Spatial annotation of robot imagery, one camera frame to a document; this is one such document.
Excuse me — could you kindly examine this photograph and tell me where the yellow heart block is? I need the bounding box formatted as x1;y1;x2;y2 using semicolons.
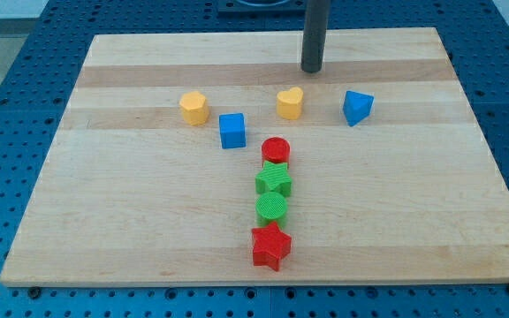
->
276;87;304;120

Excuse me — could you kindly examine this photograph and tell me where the blue cube block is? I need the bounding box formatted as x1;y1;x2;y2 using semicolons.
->
219;113;247;149

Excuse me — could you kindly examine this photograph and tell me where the red cylinder block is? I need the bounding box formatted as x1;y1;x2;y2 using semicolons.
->
261;137;291;163

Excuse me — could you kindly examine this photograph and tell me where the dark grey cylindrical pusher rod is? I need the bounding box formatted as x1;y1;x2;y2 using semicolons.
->
300;0;331;73

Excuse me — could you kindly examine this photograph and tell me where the red star block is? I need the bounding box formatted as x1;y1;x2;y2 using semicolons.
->
251;221;292;271

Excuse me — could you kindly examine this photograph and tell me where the blue triangle block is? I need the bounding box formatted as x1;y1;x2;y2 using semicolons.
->
343;91;375;126

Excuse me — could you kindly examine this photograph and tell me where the light wooden board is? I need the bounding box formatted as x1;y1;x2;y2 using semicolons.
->
0;27;509;287

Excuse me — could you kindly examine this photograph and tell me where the yellow hexagon block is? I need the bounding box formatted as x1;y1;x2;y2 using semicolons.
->
179;91;209;125

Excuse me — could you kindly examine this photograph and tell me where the green cylinder block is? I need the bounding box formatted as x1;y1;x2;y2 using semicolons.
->
255;192;288;228

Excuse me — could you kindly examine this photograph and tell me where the green star block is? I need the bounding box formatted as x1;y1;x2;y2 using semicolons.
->
254;161;292;197

